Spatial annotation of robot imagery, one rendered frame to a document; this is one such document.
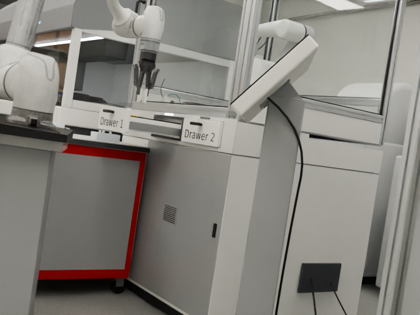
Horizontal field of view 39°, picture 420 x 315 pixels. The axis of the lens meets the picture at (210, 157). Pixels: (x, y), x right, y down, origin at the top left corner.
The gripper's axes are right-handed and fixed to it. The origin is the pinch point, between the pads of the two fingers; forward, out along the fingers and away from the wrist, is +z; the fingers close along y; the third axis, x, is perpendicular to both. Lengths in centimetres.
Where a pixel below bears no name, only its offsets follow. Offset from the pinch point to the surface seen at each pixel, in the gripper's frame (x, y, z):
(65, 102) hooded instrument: -85, 4, 7
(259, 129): 50, -32, 8
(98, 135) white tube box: -25.5, 7.1, 21.6
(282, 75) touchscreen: 110, 13, -7
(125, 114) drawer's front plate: 8.0, 10.7, 9.7
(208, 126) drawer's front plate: 32.2, -17.3, 9.6
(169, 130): 7.5, -12.7, 13.8
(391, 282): 160, 13, 41
